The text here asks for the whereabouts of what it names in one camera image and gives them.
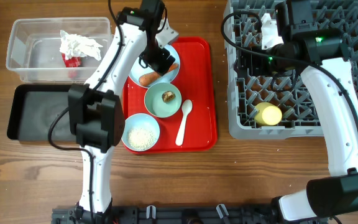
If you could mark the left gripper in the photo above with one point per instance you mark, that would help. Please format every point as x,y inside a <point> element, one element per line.
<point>159,61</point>

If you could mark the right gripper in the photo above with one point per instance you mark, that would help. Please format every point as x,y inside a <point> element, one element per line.
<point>248,62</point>

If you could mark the light blue plate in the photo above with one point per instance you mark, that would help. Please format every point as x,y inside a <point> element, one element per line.
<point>137,71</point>

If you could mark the orange carrot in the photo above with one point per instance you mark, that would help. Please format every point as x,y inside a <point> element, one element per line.
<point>151,77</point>

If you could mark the brown mushroom piece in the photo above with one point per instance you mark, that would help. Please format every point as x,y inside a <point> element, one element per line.
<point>168,96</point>

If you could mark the green bowl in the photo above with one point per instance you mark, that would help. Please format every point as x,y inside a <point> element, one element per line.
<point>154,103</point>

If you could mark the yellow plastic cup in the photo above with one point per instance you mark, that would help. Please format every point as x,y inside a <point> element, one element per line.
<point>267,114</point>

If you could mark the red snack wrapper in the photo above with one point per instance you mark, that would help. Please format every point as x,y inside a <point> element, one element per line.
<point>71,62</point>

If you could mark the white napkin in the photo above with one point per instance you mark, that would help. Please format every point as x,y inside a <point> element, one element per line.
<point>74,45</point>

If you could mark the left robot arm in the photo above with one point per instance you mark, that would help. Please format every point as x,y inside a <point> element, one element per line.
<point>94,108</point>

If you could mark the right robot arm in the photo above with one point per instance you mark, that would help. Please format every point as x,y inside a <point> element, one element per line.
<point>324,68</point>

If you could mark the grey dishwasher rack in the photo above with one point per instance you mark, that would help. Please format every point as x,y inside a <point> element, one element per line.
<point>245,91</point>

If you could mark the red serving tray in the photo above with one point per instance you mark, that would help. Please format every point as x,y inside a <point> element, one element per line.
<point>195,83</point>

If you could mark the white plastic spoon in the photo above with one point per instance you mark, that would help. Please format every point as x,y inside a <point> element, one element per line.
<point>186,109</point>

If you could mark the blue bowl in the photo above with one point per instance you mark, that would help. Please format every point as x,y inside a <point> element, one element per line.
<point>140,120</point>

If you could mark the white rice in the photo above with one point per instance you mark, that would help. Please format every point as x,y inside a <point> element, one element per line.
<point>141,139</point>

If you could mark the clear plastic bin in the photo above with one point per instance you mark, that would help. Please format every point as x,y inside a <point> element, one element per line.
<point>33,51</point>

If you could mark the black plastic tray bin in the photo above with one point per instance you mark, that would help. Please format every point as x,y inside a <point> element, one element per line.
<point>34,108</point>

